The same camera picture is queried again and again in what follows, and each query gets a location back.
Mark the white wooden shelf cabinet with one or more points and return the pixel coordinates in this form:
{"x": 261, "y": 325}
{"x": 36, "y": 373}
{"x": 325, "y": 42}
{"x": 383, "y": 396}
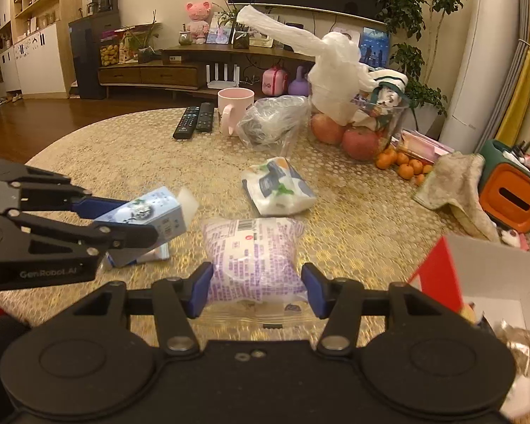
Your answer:
{"x": 44, "y": 62}

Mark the blue pink picture card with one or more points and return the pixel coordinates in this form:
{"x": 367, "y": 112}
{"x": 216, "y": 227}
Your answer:
{"x": 218, "y": 33}

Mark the blue picture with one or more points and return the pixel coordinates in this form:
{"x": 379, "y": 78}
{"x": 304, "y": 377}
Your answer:
{"x": 374, "y": 48}

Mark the black remote control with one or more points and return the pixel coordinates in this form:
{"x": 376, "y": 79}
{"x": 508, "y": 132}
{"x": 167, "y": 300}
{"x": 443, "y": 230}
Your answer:
{"x": 185, "y": 123}
{"x": 205, "y": 117}

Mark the pile of small oranges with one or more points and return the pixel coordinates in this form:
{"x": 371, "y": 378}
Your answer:
{"x": 404, "y": 165}

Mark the pink toy suitcase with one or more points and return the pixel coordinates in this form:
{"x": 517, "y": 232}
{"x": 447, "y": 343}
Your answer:
{"x": 274, "y": 81}

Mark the pink flat packet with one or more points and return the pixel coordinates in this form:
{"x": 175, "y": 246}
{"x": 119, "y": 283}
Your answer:
{"x": 424, "y": 145}

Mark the red and white cardboard box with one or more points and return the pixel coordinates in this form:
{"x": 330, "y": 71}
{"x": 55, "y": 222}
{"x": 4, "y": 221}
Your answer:
{"x": 494, "y": 274}

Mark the purple snack packet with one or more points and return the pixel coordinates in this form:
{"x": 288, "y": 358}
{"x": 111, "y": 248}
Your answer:
{"x": 251, "y": 256}

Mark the clear plastic bag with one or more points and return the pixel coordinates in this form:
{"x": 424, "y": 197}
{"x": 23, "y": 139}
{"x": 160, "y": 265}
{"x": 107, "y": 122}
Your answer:
{"x": 269, "y": 119}

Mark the tall green houseplant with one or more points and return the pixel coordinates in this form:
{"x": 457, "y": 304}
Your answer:
{"x": 410, "y": 13}

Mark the gold patterned desktop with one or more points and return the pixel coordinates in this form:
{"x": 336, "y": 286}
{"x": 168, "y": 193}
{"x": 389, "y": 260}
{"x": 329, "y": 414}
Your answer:
{"x": 115, "y": 163}

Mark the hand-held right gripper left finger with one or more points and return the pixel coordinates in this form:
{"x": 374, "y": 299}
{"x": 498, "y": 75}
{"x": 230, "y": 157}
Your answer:
{"x": 201, "y": 289}

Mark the white router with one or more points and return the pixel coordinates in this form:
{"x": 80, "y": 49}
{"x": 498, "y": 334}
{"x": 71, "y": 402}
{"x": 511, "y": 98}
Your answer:
{"x": 225, "y": 80}

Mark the green and orange tissue box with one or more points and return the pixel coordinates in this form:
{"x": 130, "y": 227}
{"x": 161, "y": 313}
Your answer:
{"x": 512, "y": 194}

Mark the potted leafy plant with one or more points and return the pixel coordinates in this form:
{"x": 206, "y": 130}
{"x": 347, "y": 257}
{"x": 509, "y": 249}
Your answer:
{"x": 145, "y": 55}

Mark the small pink white item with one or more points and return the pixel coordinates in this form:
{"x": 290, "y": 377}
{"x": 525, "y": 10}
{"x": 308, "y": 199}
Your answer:
{"x": 514, "y": 238}

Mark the white plastic bag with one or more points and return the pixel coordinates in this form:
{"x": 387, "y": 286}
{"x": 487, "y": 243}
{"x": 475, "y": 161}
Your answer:
{"x": 335, "y": 79}

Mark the beige rag cloth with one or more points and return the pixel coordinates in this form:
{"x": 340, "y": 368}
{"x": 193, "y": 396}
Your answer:
{"x": 457, "y": 185}

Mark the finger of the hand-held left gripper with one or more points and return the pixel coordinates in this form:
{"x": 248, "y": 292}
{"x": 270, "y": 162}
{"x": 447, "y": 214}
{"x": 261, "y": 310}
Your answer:
{"x": 123, "y": 238}
{"x": 92, "y": 206}

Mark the small potted plant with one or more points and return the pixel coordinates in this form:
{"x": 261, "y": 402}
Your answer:
{"x": 240, "y": 39}

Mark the pink mug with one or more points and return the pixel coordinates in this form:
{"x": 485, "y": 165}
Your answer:
{"x": 234, "y": 108}

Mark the light blue milk carton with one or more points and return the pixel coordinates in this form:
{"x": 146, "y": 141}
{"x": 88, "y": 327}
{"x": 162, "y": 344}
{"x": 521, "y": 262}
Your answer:
{"x": 150, "y": 210}

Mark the striped white green cloth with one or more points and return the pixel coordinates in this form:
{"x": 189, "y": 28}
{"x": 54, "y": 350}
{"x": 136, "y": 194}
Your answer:
{"x": 388, "y": 86}

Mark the white blue tissue packet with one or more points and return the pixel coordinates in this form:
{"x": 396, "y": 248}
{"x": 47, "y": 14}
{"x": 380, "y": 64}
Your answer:
{"x": 278, "y": 185}

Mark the wooden television cabinet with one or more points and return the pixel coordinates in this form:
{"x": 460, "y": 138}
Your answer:
{"x": 168, "y": 75}

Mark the red apple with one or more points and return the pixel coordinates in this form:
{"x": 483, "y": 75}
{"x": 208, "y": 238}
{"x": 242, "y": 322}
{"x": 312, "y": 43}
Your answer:
{"x": 360, "y": 145}
{"x": 327, "y": 130}

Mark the glass bowl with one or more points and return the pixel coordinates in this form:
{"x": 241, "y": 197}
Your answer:
{"x": 393, "y": 128}

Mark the pink plush toy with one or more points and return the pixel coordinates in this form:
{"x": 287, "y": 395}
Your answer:
{"x": 198, "y": 22}

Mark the black tall cabinet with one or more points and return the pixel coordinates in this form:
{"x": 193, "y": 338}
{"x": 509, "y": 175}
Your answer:
{"x": 88, "y": 62}

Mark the white standing air conditioner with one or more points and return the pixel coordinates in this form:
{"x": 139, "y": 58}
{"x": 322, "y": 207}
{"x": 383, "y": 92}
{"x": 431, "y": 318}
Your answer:
{"x": 481, "y": 53}

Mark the grey curtain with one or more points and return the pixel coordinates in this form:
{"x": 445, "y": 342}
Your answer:
{"x": 514, "y": 79}

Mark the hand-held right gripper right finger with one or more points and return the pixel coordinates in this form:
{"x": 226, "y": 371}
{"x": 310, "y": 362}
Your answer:
{"x": 313, "y": 291}

